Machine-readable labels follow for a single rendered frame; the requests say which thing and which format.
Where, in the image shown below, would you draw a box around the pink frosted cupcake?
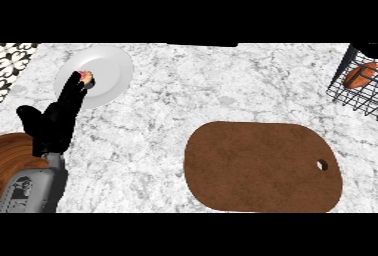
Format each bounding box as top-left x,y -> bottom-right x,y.
78,70 -> 96,90

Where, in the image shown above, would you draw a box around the white round plate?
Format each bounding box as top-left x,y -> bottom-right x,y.
53,45 -> 136,110

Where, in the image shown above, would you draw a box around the brown round wooden board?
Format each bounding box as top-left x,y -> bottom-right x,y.
0,132 -> 50,196

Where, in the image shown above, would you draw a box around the black wire basket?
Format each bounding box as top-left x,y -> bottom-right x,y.
325,43 -> 378,118

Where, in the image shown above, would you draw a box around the black and white patterned tile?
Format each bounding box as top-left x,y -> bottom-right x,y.
0,42 -> 40,103

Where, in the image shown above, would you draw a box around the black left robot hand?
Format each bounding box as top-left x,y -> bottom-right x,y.
15,70 -> 90,158

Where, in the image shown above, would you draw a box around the orange sweet potato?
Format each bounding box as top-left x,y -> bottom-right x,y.
342,61 -> 378,90

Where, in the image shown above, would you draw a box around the brown wooden cutting board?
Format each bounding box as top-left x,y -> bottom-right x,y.
183,121 -> 344,214

